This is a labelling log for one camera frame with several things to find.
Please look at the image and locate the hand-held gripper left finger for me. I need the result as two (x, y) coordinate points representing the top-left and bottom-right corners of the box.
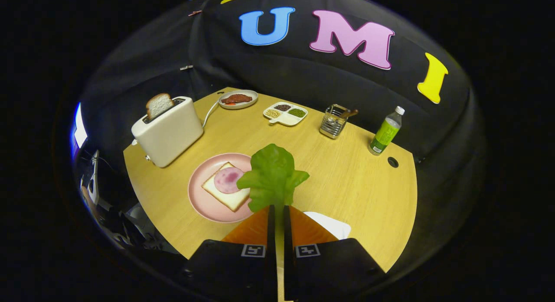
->
(180, 205), (278, 302)

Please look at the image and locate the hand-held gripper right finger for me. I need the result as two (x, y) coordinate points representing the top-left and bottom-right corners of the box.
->
(283, 205), (386, 302)

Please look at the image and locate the green lettuce leaf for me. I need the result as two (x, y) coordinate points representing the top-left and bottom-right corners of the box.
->
(236, 143), (310, 214)

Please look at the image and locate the round-topped bread slice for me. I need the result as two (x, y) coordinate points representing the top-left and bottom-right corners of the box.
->
(145, 93), (175, 120)

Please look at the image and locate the white square plate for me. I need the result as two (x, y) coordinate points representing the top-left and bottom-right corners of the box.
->
(304, 211), (352, 240)

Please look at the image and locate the square bread slice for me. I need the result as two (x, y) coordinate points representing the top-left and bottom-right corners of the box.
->
(202, 162), (252, 212)

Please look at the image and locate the pink round plate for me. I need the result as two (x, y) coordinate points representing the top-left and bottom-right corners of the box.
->
(188, 153), (261, 224)

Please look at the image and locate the pink ham slice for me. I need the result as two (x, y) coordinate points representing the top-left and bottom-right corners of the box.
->
(214, 166), (245, 195)

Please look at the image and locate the metal utensil holder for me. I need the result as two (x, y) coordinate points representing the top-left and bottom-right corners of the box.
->
(319, 104), (351, 140)

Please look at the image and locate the white divided dish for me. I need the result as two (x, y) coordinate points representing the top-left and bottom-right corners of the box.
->
(263, 102), (308, 127)

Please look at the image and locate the green label plastic bottle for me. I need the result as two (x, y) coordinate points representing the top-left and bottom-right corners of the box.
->
(368, 106), (405, 156)

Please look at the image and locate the white toaster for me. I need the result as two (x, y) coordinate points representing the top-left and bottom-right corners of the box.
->
(131, 96), (204, 168)

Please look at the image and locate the brown meat slice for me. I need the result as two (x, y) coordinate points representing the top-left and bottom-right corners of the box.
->
(221, 94), (253, 106)

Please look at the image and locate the white round plate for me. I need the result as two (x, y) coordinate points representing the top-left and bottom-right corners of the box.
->
(218, 89), (259, 110)

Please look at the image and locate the white toaster cable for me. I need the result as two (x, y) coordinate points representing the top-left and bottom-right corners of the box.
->
(202, 99), (221, 128)

